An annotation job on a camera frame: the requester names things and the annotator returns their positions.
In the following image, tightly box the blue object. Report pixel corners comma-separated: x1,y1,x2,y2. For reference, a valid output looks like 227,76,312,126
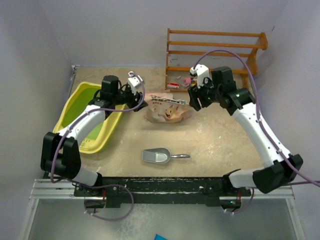
154,234,168,240

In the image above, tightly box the aluminium rail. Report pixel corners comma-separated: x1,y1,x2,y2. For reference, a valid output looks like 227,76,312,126
29,179,75,200

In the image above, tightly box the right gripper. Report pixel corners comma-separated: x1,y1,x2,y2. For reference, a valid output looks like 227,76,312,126
188,75,222,111

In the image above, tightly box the orange wooden shelf rack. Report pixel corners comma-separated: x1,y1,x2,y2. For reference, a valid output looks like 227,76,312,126
164,28,269,92

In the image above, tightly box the silver metal scoop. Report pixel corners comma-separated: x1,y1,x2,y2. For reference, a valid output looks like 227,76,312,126
141,147,191,164

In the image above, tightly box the black base frame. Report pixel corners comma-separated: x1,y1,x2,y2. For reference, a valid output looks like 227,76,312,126
74,176,251,209

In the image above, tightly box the pink cat litter bag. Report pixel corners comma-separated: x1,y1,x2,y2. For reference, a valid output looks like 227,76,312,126
143,92,192,124

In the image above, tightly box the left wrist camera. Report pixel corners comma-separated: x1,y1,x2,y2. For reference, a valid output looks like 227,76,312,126
127,71,144,95

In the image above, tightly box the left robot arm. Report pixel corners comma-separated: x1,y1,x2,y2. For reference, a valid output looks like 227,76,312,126
40,71,147,196

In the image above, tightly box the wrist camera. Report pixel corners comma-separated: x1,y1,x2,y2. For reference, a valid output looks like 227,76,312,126
189,64,210,89
127,71,144,95

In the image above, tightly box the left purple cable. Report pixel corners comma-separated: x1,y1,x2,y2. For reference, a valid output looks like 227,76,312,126
50,72,146,221

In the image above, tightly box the purple cable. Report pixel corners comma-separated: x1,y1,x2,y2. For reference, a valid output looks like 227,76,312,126
50,72,146,221
194,49,320,216

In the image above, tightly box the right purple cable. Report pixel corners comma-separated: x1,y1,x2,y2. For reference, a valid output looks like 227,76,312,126
194,49,320,216

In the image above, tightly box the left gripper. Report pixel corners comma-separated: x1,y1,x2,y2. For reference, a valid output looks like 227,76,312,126
112,84,148,112

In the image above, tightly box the red white small box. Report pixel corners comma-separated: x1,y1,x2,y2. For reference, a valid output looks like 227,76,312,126
167,82,180,89

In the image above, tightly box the yellow green litter box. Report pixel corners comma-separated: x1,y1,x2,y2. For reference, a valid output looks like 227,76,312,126
53,81,122,154

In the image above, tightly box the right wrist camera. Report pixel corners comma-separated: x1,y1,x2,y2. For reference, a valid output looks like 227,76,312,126
189,64,210,89

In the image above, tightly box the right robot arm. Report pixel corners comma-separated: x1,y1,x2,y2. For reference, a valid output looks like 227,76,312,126
188,64,303,196

